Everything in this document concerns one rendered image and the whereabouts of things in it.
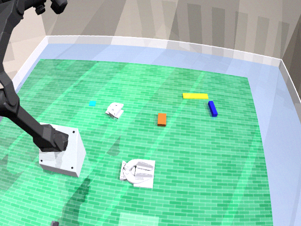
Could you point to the yellow flat bar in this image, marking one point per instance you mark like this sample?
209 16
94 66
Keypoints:
194 96

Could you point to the orange block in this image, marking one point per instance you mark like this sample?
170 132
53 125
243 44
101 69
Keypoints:
161 119

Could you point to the small cyan flat square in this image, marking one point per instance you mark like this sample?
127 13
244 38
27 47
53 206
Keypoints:
92 103

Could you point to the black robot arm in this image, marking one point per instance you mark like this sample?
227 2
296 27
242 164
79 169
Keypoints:
47 138

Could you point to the blue rectangular bar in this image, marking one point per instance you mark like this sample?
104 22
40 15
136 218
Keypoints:
212 108

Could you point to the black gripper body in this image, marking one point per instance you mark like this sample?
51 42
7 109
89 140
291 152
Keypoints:
57 6

